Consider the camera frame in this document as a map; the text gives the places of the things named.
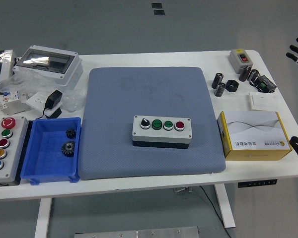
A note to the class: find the blue plastic bin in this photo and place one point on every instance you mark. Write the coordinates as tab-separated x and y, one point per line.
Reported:
44	161

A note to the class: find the black white packaged box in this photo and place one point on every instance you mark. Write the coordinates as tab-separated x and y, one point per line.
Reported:
5	64

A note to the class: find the grey five-button control box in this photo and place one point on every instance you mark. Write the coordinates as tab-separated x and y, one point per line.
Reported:
15	148

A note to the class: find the black cylindrical capacitor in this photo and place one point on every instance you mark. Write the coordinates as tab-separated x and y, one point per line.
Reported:
244	74
217	79
220	89
253	75

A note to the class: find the black module green terminal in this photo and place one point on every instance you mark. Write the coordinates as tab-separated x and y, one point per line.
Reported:
265	84

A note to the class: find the clear plastic bag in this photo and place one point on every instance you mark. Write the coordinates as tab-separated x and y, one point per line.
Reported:
37	81

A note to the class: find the dark floor outlet cover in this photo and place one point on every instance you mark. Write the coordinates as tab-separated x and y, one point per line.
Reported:
159	12
156	5

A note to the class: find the yellow white cardboard box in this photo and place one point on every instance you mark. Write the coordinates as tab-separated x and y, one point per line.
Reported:
253	129

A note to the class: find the white wall switch panel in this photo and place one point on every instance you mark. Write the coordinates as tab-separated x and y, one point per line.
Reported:
262	101

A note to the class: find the white table leg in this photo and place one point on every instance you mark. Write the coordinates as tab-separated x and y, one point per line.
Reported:
42	218
226	210

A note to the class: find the black hexagonal nut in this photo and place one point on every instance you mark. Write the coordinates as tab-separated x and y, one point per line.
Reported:
232	86

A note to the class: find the black table height controller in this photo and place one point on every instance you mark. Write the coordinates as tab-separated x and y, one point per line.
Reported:
257	183

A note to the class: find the small black bevel gear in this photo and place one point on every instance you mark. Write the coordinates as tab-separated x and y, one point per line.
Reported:
70	133

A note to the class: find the metal bracket under table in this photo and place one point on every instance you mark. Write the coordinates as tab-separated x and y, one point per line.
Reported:
182	190

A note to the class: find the white circuit breaker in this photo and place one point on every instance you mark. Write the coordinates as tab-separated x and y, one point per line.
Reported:
11	100

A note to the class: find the grey red-black push switch box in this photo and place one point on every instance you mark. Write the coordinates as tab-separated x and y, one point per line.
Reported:
236	62

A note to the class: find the grey distribution box clear lid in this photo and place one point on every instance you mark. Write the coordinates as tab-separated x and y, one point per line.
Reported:
69	72

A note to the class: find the grey four-button control box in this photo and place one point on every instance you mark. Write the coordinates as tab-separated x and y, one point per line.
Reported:
149	137

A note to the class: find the blue-grey fabric mat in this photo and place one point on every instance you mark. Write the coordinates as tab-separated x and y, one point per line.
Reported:
114	99

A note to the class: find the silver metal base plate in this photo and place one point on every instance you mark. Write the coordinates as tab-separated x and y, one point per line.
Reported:
139	233

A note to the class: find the white wall socket panel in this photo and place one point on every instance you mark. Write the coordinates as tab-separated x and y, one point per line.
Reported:
36	100

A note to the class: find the large black bevel gear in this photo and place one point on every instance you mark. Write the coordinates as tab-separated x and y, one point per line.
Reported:
68	148

